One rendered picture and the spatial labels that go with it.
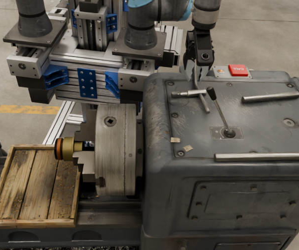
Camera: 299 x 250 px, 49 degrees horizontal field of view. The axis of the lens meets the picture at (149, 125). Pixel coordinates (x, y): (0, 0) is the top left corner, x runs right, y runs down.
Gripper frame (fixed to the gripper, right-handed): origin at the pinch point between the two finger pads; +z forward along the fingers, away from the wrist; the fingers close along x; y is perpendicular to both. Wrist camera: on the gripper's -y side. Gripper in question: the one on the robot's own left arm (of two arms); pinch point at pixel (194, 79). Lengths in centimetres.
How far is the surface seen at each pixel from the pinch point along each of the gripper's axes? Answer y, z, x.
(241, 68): 10.8, 2.8, -19.2
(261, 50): 233, 129, -130
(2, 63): 196, 129, 149
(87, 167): -22.5, 18.3, 34.7
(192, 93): -4.8, 2.4, 1.0
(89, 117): -6.7, 11.4, 35.0
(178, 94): -5.2, 2.3, 5.9
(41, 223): -30, 39, 51
